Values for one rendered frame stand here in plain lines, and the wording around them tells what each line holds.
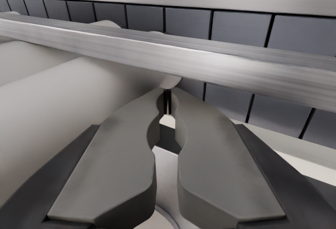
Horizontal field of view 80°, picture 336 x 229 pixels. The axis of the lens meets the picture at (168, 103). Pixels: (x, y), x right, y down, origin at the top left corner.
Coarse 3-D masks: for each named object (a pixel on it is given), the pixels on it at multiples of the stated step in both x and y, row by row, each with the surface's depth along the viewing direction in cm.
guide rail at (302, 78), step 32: (0, 32) 13; (32, 32) 11; (64, 32) 10; (96, 32) 9; (128, 32) 9; (128, 64) 9; (160, 64) 8; (192, 64) 7; (224, 64) 7; (256, 64) 6; (288, 64) 6; (320, 64) 6; (288, 96) 6; (320, 96) 6
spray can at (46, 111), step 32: (160, 32) 16; (64, 64) 10; (96, 64) 11; (0, 96) 8; (32, 96) 8; (64, 96) 9; (96, 96) 10; (128, 96) 11; (0, 128) 7; (32, 128) 7; (64, 128) 8; (0, 160) 6; (32, 160) 7; (0, 192) 6
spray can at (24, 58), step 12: (96, 24) 17; (108, 24) 17; (120, 24) 18; (0, 48) 11; (12, 48) 12; (24, 48) 12; (36, 48) 12; (48, 48) 13; (0, 60) 11; (12, 60) 11; (24, 60) 11; (36, 60) 12; (48, 60) 12; (60, 60) 13; (0, 72) 10; (12, 72) 11; (24, 72) 11; (36, 72) 12; (0, 84) 10
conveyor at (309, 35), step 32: (0, 0) 26; (32, 0) 23; (64, 0) 20; (192, 32) 15; (224, 32) 14; (256, 32) 13; (288, 32) 12; (320, 32) 11; (224, 96) 16; (256, 96) 15; (288, 128) 15; (320, 128) 14
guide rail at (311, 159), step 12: (168, 120) 16; (264, 132) 14; (276, 132) 14; (276, 144) 13; (288, 144) 13; (300, 144) 13; (312, 144) 13; (288, 156) 12; (300, 156) 12; (312, 156) 12; (324, 156) 12; (300, 168) 12; (312, 168) 12; (324, 168) 11; (324, 180) 12
